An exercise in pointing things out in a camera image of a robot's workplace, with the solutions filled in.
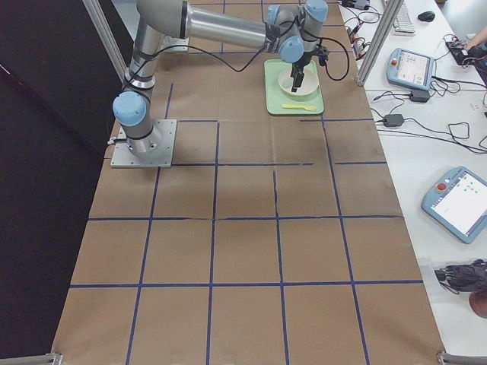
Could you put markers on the left side aluminium post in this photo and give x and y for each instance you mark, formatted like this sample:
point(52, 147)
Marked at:
point(105, 33)

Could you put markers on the upper teach pendant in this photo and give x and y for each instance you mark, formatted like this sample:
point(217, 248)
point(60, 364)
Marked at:
point(410, 69)

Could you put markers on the black power adapter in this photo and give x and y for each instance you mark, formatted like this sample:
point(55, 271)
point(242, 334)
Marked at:
point(393, 120)
point(419, 96)

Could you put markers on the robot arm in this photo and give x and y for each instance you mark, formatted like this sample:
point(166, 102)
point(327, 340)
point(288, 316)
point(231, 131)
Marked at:
point(288, 30)

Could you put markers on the teach pendant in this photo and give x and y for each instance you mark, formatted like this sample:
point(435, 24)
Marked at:
point(410, 69)
point(457, 201)

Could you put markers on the lower teach pendant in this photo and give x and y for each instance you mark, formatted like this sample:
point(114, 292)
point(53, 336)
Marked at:
point(457, 201)

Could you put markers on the aluminium frame post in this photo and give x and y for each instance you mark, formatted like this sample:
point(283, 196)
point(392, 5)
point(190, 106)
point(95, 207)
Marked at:
point(386, 22)

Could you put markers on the black computer mouse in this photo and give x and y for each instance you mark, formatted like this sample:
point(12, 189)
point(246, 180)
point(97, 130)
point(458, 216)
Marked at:
point(426, 16)

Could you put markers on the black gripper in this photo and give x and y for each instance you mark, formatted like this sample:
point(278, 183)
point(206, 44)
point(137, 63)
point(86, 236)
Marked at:
point(302, 61)

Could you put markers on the yellow plastic fork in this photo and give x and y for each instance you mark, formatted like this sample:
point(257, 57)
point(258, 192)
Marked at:
point(298, 107)

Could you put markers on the light green tray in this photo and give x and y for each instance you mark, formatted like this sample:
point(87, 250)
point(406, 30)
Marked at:
point(275, 96)

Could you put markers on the white round plate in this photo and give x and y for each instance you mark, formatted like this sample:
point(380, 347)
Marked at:
point(309, 84)

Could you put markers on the folded dark umbrella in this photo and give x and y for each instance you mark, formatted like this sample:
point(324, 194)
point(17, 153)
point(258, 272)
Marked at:
point(463, 278)

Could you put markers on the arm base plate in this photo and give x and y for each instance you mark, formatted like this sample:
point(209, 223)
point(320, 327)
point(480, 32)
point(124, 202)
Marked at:
point(171, 44)
point(154, 151)

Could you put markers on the white keyboard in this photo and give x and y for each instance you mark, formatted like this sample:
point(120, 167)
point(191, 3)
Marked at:
point(402, 24)

